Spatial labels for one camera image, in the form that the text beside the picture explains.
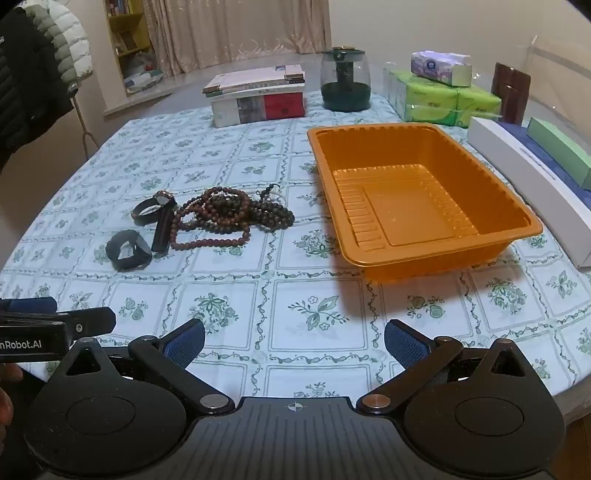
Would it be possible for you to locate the dark green glass jar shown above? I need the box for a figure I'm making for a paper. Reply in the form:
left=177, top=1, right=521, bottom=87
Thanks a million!
left=320, top=46, right=373, bottom=113

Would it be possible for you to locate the long green box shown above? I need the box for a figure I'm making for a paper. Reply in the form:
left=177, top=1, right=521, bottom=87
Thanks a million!
left=527, top=117, right=591, bottom=191

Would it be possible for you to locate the small picture frame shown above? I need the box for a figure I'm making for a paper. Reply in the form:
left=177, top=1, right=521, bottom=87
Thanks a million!
left=114, top=30, right=140, bottom=52

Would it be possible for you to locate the thick white red book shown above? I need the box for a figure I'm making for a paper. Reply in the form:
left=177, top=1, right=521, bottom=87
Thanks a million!
left=211, top=89, right=306, bottom=129

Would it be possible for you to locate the purple tissue pack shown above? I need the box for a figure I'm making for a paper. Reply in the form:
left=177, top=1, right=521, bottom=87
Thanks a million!
left=410, top=51, right=473, bottom=89

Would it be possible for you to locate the row of shelf books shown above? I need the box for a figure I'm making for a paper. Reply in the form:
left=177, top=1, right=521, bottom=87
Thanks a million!
left=106, top=0, right=144, bottom=17

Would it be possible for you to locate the white and blue flat box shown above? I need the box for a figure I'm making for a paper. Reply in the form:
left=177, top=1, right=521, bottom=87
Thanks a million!
left=467, top=116, right=591, bottom=270

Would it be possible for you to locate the dark brown canister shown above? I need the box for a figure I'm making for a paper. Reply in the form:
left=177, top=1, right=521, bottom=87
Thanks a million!
left=490, top=62, right=532, bottom=127

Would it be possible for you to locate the black wrist band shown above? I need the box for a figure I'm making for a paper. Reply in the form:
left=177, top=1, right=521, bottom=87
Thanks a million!
left=105, top=229, right=152, bottom=271

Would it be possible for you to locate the bundle of green tissue packs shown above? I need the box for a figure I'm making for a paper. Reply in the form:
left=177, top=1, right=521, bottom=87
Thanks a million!
left=383, top=68, right=503, bottom=128

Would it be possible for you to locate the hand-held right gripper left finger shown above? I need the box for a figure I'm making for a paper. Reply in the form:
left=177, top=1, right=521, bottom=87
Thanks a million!
left=51, top=318, right=234, bottom=414

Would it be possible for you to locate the thin white book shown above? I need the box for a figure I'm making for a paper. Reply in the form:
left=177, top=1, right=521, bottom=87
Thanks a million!
left=205, top=82, right=306, bottom=97

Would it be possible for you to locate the pink cover book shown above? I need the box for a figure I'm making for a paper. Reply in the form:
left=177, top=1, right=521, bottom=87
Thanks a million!
left=203, top=67, right=288, bottom=92

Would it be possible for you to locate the dark bead necklace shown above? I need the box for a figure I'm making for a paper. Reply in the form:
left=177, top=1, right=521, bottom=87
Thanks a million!
left=203, top=186, right=296, bottom=230

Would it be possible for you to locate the orange plastic tray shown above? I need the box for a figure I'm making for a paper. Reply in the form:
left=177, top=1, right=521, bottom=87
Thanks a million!
left=307, top=122, right=544, bottom=281

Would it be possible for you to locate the black strap wrist watch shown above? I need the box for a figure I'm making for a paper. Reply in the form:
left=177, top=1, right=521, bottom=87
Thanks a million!
left=131, top=190, right=177, bottom=227

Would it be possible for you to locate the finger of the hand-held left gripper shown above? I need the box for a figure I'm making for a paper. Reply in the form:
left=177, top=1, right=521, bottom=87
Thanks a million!
left=0, top=298, right=58, bottom=315
left=0, top=307, right=117, bottom=337

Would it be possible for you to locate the striped puffer jacket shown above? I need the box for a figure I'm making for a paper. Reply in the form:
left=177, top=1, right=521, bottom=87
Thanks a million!
left=0, top=0, right=94, bottom=172

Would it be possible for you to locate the yellow bookshelf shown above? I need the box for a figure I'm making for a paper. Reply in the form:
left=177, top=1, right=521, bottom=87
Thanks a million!
left=103, top=0, right=154, bottom=96

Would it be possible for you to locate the thin brown coat stand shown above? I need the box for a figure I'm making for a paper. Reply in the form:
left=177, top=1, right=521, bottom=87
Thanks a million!
left=74, top=95, right=100, bottom=161

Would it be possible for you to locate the beige curtain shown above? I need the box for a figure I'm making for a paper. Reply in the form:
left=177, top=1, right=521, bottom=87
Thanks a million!
left=142, top=0, right=332, bottom=78

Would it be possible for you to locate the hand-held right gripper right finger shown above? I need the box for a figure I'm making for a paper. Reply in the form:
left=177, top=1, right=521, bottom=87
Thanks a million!
left=358, top=318, right=536, bottom=415

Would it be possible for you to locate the white plastic bag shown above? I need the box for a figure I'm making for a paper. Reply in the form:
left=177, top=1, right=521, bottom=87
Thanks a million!
left=123, top=52, right=166, bottom=93

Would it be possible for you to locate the reddish brown bead necklace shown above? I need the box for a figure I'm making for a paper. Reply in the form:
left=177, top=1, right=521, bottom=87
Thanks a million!
left=170, top=187, right=253, bottom=253

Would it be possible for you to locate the person's left hand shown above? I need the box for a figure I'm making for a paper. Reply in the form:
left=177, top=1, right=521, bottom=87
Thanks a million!
left=0, top=364, right=24, bottom=432

